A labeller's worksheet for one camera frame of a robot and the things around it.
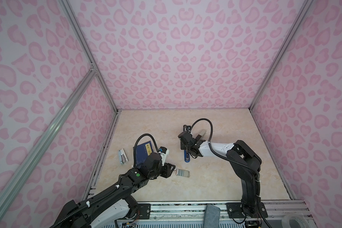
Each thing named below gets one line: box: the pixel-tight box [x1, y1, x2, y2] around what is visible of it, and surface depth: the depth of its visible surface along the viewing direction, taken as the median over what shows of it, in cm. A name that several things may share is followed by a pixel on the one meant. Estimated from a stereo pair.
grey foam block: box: [202, 204, 221, 228], surface depth 71 cm
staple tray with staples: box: [175, 168, 190, 178], surface depth 88 cm
